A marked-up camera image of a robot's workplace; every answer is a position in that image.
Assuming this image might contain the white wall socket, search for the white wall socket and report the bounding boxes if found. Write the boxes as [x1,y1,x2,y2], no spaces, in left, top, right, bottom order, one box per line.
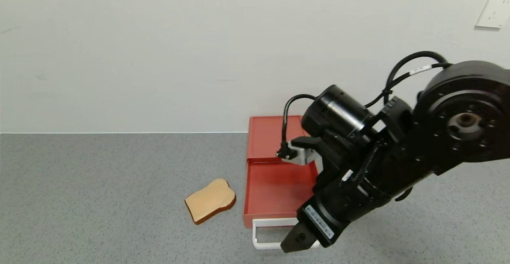
[475,0,510,29]

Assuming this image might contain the toast slice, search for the toast slice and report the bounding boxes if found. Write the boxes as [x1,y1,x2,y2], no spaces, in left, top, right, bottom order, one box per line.
[184,178,237,225]

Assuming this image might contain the black camera cable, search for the black camera cable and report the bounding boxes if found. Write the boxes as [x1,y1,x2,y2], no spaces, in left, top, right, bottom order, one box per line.
[276,94,318,161]

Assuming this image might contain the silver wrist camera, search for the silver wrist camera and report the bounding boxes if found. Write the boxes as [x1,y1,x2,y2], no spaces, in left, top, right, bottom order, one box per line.
[292,136,320,166]

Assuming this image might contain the black cable with white tag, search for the black cable with white tag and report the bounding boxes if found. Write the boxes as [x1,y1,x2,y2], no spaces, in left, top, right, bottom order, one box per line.
[365,51,453,109]

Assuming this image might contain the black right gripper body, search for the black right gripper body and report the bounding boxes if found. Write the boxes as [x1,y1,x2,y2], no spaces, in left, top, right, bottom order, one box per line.
[296,169,383,248]

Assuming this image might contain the red drawer with white handle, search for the red drawer with white handle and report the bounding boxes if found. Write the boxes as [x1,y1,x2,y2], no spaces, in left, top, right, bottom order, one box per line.
[243,158,322,250]

